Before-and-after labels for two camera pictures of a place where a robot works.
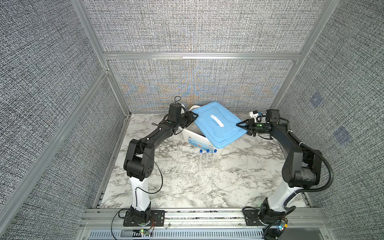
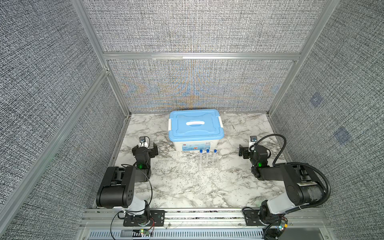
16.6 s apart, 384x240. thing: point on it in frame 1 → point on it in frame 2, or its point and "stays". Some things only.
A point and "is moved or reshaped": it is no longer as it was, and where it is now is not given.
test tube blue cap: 201,152 stays
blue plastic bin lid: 218,126 is moved or reshaped
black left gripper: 190,118 → 151,153
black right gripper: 249,126 → 246,152
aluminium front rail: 201,224 stays
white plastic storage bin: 193,135 → 181,146
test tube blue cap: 207,152 stays
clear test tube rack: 208,161 stays
